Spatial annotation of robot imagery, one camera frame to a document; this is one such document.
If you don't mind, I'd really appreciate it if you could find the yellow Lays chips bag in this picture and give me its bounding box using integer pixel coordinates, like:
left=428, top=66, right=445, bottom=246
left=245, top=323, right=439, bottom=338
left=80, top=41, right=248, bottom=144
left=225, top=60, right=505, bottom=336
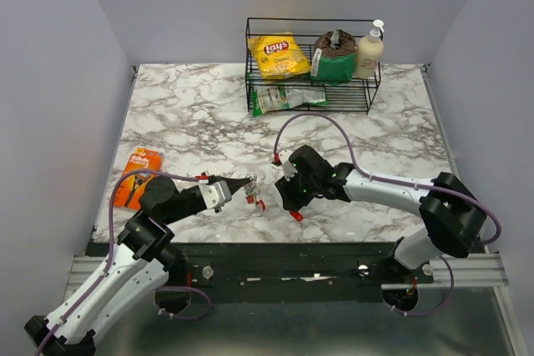
left=247, top=32, right=311, bottom=81

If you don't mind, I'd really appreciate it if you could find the lone key with red tag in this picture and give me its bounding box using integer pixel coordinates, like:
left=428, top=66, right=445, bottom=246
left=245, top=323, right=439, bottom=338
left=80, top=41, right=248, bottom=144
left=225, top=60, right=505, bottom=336
left=290, top=211, right=304, bottom=222

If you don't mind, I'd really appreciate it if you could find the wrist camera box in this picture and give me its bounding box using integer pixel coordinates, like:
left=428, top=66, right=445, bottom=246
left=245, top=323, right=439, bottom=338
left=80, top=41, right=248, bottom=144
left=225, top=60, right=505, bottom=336
left=279, top=149, right=298, bottom=181
left=199, top=181, right=232, bottom=209

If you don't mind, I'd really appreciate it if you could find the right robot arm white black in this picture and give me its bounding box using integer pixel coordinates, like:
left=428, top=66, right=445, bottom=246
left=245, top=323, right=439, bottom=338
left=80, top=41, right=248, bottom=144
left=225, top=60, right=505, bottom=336
left=275, top=145, right=487, bottom=283

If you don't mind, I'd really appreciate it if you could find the cream pump lotion bottle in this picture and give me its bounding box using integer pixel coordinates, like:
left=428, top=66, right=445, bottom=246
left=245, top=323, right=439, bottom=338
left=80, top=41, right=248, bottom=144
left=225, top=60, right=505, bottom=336
left=355, top=19, right=384, bottom=79

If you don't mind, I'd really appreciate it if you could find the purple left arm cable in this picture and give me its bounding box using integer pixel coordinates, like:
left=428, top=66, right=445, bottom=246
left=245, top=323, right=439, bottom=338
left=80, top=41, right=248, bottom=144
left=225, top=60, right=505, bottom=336
left=31, top=171, right=216, bottom=356

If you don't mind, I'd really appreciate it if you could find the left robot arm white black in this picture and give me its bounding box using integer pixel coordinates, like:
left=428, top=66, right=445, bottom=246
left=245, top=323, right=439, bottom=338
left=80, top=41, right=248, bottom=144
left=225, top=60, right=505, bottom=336
left=24, top=170, right=251, bottom=355

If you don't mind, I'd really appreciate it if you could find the black wire rack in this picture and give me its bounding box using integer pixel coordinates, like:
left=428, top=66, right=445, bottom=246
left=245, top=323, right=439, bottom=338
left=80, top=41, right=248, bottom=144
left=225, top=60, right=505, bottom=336
left=244, top=17, right=381, bottom=117

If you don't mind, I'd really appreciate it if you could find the aluminium frame rail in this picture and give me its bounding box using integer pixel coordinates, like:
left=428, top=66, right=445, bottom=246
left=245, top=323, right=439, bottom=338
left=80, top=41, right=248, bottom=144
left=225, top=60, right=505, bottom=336
left=64, top=253, right=509, bottom=299

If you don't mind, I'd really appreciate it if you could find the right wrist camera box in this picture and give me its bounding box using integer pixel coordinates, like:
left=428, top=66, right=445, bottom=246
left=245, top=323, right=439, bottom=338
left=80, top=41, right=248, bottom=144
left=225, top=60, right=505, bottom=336
left=279, top=149, right=298, bottom=181

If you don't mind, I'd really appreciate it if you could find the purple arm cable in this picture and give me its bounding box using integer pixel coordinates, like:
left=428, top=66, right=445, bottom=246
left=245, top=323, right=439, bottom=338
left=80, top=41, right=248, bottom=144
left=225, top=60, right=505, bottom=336
left=31, top=171, right=216, bottom=356
left=273, top=113, right=502, bottom=318

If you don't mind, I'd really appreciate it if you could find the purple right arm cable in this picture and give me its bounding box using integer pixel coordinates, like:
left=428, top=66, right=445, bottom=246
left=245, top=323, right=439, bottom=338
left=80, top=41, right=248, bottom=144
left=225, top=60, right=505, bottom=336
left=273, top=113, right=502, bottom=318

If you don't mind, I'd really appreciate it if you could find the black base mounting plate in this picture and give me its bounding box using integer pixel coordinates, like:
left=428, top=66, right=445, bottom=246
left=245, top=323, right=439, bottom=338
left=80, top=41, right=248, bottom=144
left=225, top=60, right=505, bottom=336
left=85, top=241, right=489, bottom=303

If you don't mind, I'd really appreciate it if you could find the green white snack packet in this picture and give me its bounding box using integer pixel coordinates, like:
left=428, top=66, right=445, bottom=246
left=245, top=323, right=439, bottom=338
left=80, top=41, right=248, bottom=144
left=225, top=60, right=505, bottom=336
left=250, top=85, right=328, bottom=117

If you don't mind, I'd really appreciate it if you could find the orange Gillette razor box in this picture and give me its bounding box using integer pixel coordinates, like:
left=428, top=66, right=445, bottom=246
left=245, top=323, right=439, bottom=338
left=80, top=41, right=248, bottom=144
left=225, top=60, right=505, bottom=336
left=113, top=148, right=164, bottom=210

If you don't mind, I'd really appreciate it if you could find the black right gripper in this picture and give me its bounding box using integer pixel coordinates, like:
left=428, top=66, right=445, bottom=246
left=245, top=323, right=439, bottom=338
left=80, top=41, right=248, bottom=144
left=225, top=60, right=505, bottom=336
left=274, top=168, right=319, bottom=213

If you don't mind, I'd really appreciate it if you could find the green brown coffee bag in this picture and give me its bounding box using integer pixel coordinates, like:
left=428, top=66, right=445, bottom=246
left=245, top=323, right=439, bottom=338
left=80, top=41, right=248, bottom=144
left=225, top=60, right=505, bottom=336
left=310, top=29, right=356, bottom=85

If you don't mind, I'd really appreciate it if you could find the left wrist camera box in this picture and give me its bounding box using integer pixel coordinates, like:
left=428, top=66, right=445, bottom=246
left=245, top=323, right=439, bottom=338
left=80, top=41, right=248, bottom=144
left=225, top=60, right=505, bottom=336
left=199, top=181, right=232, bottom=209

